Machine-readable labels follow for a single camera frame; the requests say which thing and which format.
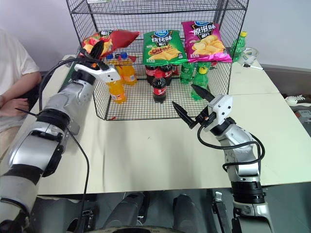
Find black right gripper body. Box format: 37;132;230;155
189;106;217;130

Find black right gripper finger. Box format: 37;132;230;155
172;101;196;128
190;84;216;103

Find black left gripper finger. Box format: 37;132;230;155
90;40;105;60

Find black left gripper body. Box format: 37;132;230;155
78;48;109;72

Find red chips bag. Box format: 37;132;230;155
81;29;141;60

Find bystander bare hand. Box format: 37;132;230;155
0;96;30;118

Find green soda bottle yellow cap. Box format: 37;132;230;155
190;62;211;101
229;31;248;63

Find dark green panel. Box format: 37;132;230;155
63;60;76;86

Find cola bottle red label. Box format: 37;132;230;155
161;64;174;86
145;64;156;85
152;72;168;105

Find orange soda bottle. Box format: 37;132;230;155
106;81;127;105
121;65;138;87

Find pink chips bag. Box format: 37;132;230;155
181;20;233;64

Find black and white marker pen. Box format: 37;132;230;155
242;63;264;71

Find green chips bag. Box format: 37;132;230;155
142;29;188;66

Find bystander white t-shirt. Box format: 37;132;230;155
0;26;41;97

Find black zip tie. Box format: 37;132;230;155
14;108;37;117

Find dark rounded robot leg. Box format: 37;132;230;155
104;191;150;230
172;194;207;231

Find white sneaker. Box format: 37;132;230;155
284;94;311;106

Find grey equipment box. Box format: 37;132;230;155
293;106;311;136

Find bystander beige trousers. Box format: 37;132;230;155
0;116;28;162

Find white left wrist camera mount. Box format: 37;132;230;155
74;63;121;84

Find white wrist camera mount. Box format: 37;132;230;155
74;63;121;84
203;94;234;132

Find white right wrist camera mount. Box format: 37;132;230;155
203;94;234;132

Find black wire mesh rack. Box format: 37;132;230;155
65;0;250;121

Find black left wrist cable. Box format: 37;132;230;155
38;57;85;113

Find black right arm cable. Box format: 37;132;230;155
197;118;265;173

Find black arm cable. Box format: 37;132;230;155
197;118;265;173
65;126;91;233

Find black strap with buckle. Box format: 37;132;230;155
211;191;234;233

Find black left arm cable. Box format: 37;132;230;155
65;126;91;233

